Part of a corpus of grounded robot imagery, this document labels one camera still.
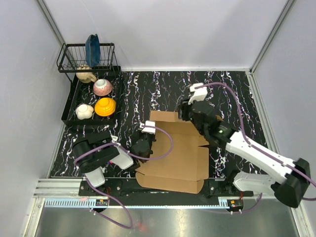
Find brown cardboard box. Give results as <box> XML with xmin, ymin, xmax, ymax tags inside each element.
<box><xmin>136</xmin><ymin>111</ymin><xmax>209</xmax><ymax>194</ymax></box>

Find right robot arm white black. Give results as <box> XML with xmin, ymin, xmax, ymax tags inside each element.
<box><xmin>178</xmin><ymin>99</ymin><xmax>311</xmax><ymax>208</ymax></box>

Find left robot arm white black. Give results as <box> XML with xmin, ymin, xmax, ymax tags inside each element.
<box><xmin>72</xmin><ymin>130</ymin><xmax>156</xmax><ymax>196</ymax></box>

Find orange ribbed bowl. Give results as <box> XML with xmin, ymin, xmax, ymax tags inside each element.
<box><xmin>94</xmin><ymin>97</ymin><xmax>116</xmax><ymax>117</ymax></box>

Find pink patterned bowl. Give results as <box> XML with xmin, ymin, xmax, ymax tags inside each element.
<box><xmin>93</xmin><ymin>79</ymin><xmax>113</xmax><ymax>96</ymax></box>

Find black tray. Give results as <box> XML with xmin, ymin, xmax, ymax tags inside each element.
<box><xmin>61</xmin><ymin>66</ymin><xmax>125</xmax><ymax>126</ymax></box>

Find beige mug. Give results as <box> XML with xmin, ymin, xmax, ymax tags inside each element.
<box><xmin>76</xmin><ymin>64</ymin><xmax>97</xmax><ymax>83</ymax></box>

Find blue plate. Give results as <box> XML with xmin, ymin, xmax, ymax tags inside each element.
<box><xmin>85</xmin><ymin>34</ymin><xmax>101</xmax><ymax>68</ymax></box>

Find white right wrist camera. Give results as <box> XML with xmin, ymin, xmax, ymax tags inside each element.
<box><xmin>188</xmin><ymin>83</ymin><xmax>207</xmax><ymax>105</ymax></box>

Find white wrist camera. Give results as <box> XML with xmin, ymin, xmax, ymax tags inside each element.
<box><xmin>188</xmin><ymin>83</ymin><xmax>207</xmax><ymax>105</ymax></box>
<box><xmin>139</xmin><ymin>120</ymin><xmax>156</xmax><ymax>134</ymax></box>

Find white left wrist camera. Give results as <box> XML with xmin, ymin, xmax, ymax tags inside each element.
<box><xmin>139</xmin><ymin>120</ymin><xmax>156</xmax><ymax>134</ymax></box>

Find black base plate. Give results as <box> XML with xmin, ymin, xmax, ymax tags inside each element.
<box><xmin>78</xmin><ymin>177</ymin><xmax>254</xmax><ymax>207</ymax></box>

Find black wire dish rack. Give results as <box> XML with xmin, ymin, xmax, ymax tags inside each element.
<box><xmin>56</xmin><ymin>43</ymin><xmax>121</xmax><ymax>73</ymax></box>

